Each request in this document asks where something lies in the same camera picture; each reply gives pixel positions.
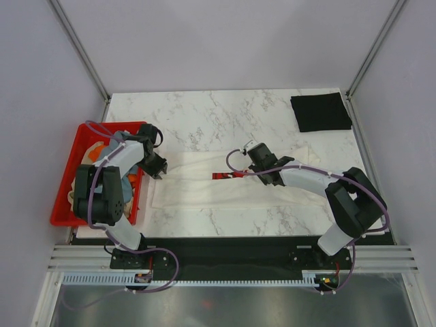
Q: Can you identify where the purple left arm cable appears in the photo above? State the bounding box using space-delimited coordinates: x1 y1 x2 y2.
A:
84 119 151 256

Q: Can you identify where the red plastic bin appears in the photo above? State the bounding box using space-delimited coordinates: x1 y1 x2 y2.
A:
50 121 146 227

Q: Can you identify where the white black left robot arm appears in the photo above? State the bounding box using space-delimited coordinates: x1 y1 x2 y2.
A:
72 121 168 268

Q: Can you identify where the white slotted cable duct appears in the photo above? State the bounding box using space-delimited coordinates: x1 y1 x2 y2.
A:
62 272 319 287

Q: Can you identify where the left aluminium frame post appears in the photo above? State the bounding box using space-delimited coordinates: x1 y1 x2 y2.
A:
47 0 111 104

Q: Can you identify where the folded black t-shirt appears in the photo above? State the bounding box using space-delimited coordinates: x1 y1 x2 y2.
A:
290 93 352 133

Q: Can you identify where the beige t-shirt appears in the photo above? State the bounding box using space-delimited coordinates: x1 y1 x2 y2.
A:
67 141 136 218

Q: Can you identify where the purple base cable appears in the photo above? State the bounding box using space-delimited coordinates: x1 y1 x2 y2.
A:
123 247 181 296

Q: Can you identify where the white t-shirt red print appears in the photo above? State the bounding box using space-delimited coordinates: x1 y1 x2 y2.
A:
152 152 326 209

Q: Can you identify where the aluminium frame post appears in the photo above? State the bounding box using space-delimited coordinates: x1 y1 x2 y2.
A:
345 0 409 102
47 0 111 104

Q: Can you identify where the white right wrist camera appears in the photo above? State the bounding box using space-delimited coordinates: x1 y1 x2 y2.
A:
240 140 255 153

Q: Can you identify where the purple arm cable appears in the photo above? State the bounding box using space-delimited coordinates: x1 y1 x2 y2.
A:
84 119 151 256
225 148 390 246

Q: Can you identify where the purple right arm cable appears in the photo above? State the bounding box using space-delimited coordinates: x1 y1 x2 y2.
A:
225 148 390 246

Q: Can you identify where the right aluminium frame post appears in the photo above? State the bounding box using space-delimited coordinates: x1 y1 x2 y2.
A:
345 0 409 102

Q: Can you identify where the orange garment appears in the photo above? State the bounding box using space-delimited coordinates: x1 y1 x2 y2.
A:
88 144 105 162

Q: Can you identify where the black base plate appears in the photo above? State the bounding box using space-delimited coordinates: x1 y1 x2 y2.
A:
109 234 392 282

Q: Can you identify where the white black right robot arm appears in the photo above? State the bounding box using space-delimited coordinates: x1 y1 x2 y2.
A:
243 143 388 268

